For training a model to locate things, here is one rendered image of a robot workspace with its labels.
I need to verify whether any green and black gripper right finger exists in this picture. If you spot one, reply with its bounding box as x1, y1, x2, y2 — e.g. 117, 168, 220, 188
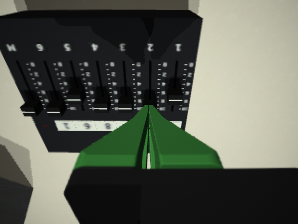
149, 105, 224, 169

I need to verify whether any black lighting desk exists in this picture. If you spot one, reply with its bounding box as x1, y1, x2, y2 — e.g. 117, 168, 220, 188
0, 10, 203, 153

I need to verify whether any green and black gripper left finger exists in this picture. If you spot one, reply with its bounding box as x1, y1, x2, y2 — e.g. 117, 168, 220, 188
72, 105, 149, 171

